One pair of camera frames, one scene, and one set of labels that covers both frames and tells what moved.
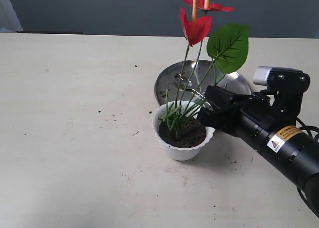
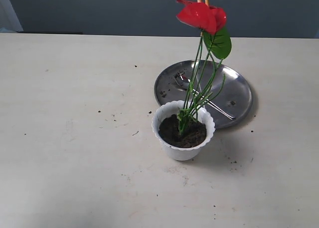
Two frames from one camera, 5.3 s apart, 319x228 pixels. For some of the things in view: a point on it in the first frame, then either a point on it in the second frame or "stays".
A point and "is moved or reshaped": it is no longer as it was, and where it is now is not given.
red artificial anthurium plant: [209, 56] is moved or reshaped
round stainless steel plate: [188, 80] stays
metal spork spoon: [184, 83] stays
